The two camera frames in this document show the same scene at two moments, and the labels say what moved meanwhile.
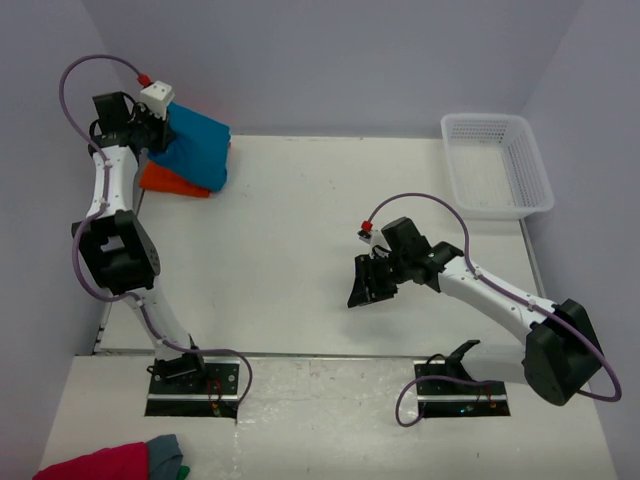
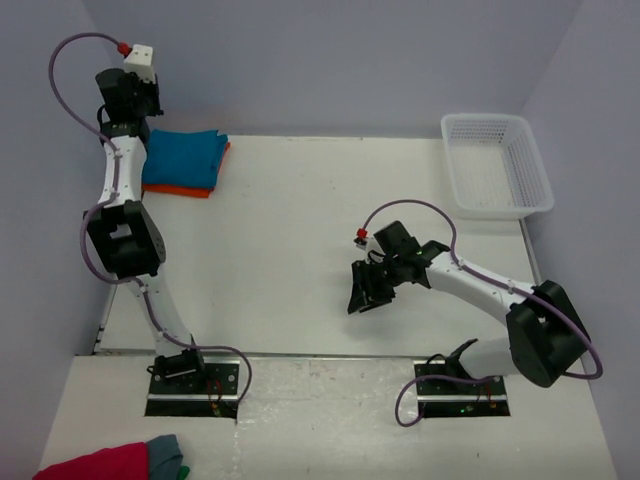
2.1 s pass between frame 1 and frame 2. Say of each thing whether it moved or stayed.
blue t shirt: moved
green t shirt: stayed
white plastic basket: stayed
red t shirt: stayed
